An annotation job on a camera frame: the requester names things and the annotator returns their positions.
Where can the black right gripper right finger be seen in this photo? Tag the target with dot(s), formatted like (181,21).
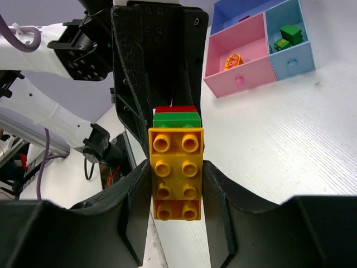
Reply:
(246,230)

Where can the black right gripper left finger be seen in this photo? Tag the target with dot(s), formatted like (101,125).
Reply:
(108,229)

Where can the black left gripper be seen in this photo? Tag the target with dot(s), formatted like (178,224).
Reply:
(157,58)

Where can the red bottom lego brick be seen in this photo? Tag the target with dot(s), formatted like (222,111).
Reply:
(175,109)

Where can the green lego brick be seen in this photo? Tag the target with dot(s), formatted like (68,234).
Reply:
(177,119)

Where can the green number two lego cube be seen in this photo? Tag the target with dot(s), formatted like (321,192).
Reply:
(292,33)

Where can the green lego plate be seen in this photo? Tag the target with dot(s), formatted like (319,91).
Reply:
(281,44)

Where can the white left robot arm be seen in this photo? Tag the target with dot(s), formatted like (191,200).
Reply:
(54,75)

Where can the dark blue container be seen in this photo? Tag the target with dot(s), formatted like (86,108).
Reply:
(227,13)

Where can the pink container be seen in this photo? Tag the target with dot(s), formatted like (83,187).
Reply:
(249,39)

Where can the light blue container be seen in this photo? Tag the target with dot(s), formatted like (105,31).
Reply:
(290,50)

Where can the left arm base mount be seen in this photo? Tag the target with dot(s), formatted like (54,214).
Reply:
(119,162)

